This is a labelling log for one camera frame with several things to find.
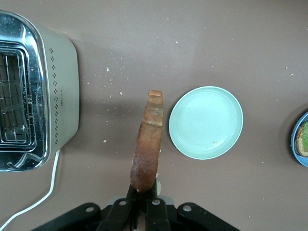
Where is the white toaster power cable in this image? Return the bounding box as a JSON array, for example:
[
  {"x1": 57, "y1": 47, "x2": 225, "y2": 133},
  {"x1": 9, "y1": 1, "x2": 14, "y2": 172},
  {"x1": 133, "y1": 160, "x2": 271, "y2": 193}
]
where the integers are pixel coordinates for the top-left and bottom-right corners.
[{"x1": 0, "y1": 149, "x2": 61, "y2": 231}]

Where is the blue round plate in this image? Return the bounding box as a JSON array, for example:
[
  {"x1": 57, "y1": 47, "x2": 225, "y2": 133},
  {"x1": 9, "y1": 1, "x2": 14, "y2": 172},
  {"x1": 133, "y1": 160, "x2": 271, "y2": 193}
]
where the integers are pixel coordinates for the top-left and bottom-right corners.
[{"x1": 291, "y1": 111, "x2": 308, "y2": 167}]

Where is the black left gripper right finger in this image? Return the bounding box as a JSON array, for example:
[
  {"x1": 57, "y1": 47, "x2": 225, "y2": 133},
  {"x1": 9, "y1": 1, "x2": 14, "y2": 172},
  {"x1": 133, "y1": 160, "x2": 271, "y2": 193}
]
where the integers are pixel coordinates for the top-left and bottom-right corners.
[{"x1": 145, "y1": 177, "x2": 242, "y2": 231}]

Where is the pale green round plate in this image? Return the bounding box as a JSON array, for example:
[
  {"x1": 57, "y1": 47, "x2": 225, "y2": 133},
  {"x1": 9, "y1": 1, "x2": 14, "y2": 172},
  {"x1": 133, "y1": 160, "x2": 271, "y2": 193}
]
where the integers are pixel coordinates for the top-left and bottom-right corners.
[{"x1": 168, "y1": 86, "x2": 244, "y2": 160}]

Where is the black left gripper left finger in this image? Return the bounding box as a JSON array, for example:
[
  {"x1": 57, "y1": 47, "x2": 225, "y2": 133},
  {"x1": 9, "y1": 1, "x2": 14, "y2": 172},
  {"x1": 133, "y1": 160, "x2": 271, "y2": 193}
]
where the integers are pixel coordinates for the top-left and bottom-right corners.
[{"x1": 31, "y1": 183, "x2": 140, "y2": 231}]

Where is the beige chrome toaster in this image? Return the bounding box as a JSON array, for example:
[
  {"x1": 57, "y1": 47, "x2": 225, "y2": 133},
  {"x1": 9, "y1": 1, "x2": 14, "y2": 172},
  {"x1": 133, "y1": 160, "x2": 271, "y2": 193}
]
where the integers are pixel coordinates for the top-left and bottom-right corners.
[{"x1": 0, "y1": 10, "x2": 80, "y2": 173}]

